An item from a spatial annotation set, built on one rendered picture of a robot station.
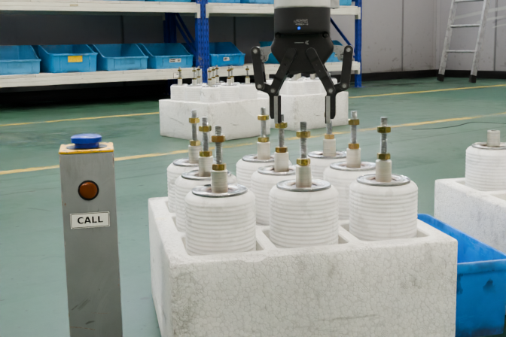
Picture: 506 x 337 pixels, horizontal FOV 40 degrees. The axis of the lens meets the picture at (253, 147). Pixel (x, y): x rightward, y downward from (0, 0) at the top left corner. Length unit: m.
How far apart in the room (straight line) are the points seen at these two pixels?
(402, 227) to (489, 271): 0.19
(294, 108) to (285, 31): 2.63
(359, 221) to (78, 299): 0.40
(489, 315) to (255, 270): 0.41
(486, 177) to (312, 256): 0.50
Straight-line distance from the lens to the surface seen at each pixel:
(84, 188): 0.93
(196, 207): 0.91
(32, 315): 1.26
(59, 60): 5.33
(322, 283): 0.92
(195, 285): 0.88
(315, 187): 0.94
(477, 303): 1.12
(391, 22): 8.37
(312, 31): 0.91
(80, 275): 0.96
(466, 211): 1.30
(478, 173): 1.32
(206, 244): 0.91
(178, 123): 3.35
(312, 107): 3.61
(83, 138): 0.93
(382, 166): 0.99
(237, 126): 3.28
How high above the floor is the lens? 0.45
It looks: 9 degrees down
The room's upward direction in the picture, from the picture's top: 1 degrees counter-clockwise
